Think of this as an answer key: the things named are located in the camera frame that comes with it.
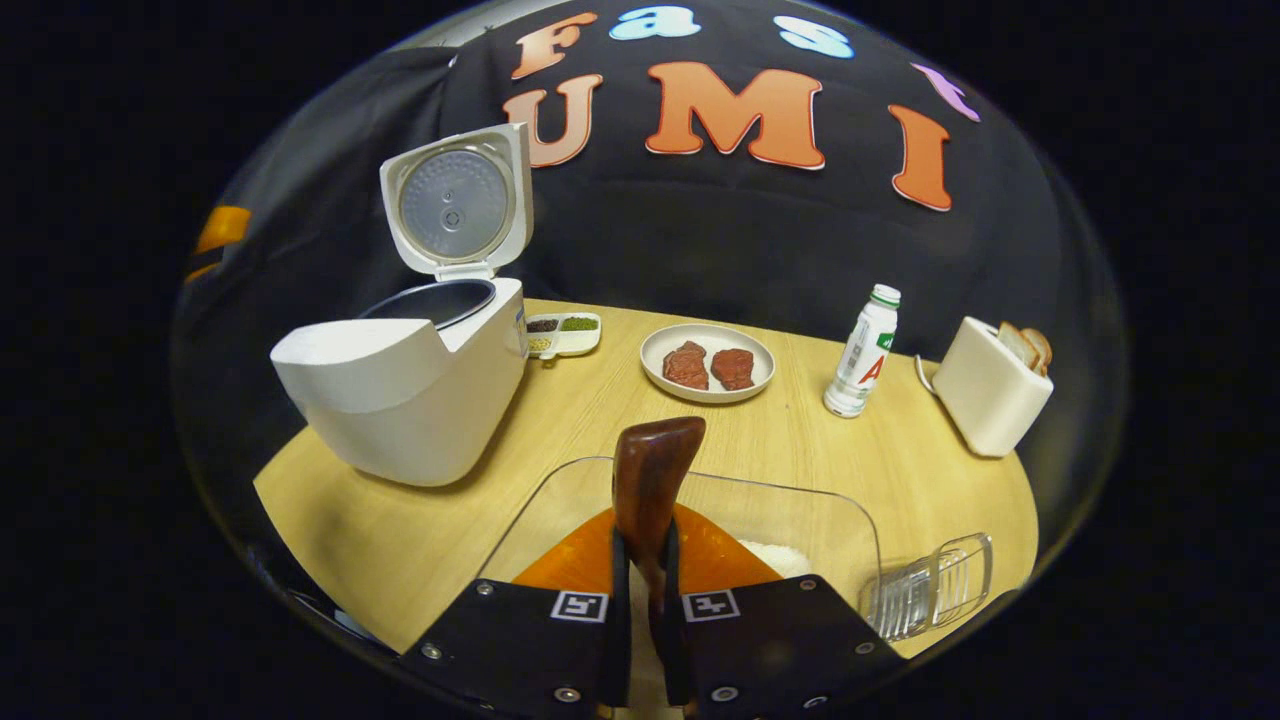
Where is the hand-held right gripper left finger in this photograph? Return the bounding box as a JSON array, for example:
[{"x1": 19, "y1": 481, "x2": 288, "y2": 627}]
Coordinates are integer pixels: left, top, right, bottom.
[{"x1": 400, "y1": 505, "x2": 633, "y2": 713}]

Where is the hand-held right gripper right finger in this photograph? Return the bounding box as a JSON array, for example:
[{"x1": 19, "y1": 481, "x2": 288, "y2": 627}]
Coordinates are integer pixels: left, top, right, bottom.
[{"x1": 660, "y1": 505, "x2": 906, "y2": 716}]

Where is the brown wooden spoon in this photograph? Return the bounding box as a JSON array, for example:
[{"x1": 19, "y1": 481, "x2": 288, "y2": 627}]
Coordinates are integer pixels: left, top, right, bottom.
[{"x1": 612, "y1": 416, "x2": 707, "y2": 651}]

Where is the white rice cooker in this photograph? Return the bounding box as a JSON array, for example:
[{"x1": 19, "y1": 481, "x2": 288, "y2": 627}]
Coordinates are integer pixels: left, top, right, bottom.
[{"x1": 270, "y1": 122, "x2": 535, "y2": 488}]

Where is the metal wire chopstick holder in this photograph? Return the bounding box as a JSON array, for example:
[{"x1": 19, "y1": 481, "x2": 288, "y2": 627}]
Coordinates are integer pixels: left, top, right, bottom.
[{"x1": 858, "y1": 533, "x2": 995, "y2": 642}]

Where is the clear plastic rice container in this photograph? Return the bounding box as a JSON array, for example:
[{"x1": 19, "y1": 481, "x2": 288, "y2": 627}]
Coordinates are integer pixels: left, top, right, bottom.
[{"x1": 478, "y1": 456, "x2": 883, "y2": 613}]

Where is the plain black side cloth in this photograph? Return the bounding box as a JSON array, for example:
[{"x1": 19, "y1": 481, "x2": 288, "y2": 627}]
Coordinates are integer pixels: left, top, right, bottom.
[{"x1": 175, "y1": 45, "x2": 471, "y2": 441}]

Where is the red raw steak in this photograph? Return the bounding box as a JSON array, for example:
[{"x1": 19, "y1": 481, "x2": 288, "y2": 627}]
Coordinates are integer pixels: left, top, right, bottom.
[
  {"x1": 662, "y1": 341, "x2": 711, "y2": 391},
  {"x1": 710, "y1": 348, "x2": 756, "y2": 391}
]

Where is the cream round plate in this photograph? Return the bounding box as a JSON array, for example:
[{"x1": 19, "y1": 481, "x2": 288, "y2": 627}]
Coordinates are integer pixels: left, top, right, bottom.
[{"x1": 640, "y1": 323, "x2": 777, "y2": 404}]

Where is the white divided bean dish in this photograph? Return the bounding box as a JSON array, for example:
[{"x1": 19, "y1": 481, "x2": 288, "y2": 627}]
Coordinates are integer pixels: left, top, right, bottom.
[{"x1": 525, "y1": 312, "x2": 603, "y2": 359}]

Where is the white drink bottle green cap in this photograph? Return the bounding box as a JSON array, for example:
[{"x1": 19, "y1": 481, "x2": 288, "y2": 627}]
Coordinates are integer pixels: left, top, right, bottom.
[{"x1": 823, "y1": 284, "x2": 902, "y2": 419}]

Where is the cream white toaster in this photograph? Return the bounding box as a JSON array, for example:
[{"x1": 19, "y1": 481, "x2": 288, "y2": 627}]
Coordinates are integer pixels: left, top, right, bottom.
[{"x1": 932, "y1": 316, "x2": 1055, "y2": 459}]

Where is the black backdrop cloth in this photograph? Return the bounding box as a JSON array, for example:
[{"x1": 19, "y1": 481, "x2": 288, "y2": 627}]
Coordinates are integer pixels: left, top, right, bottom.
[{"x1": 440, "y1": 0, "x2": 1111, "y2": 361}]

